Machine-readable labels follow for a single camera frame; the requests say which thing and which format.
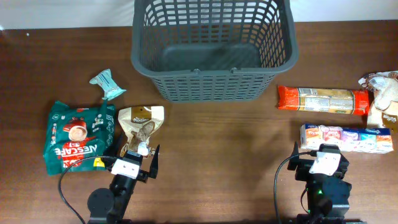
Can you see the green Nescafe coffee bag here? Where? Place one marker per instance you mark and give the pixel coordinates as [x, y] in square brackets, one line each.
[75, 137]

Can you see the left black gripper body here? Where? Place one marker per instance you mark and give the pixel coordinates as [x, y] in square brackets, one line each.
[143, 175]

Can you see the teal wet wipes pack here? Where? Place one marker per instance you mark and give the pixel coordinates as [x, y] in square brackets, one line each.
[110, 87]

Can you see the grey plastic basket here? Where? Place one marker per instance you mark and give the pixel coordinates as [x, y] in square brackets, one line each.
[213, 50]

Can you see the orange spaghetti packet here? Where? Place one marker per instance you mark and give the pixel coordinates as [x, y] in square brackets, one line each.
[324, 100]

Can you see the beige brown snack pouch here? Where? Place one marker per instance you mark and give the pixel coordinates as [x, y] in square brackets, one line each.
[138, 124]

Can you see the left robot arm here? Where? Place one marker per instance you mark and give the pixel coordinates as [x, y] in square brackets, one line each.
[108, 205]

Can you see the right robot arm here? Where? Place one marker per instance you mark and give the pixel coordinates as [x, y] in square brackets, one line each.
[327, 193]

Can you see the multicolour tissue multipack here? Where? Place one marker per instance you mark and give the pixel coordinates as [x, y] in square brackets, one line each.
[377, 140]

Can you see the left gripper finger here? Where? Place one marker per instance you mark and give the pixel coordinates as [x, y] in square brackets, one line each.
[154, 166]
[112, 151]

